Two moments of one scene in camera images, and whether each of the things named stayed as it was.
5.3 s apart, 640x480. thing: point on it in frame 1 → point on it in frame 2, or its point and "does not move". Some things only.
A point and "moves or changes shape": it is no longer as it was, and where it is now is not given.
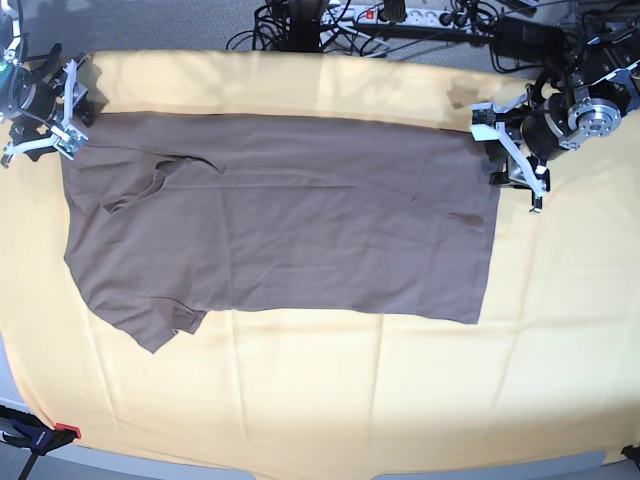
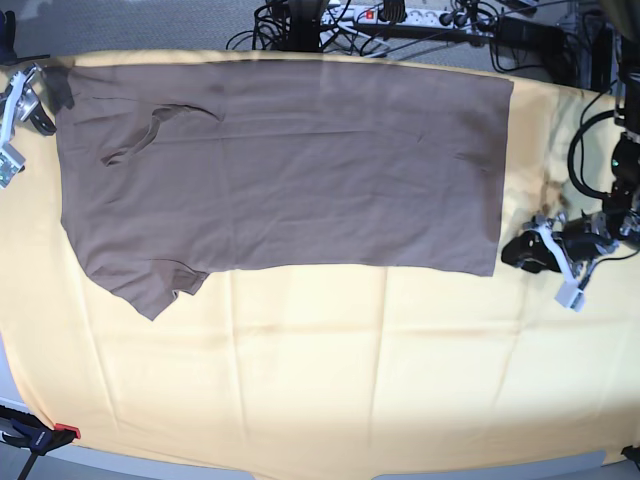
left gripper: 540,129 → 582,239
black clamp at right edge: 631,452 does not move
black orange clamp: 30,433 does not move
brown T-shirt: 174,214 moves or changes shape
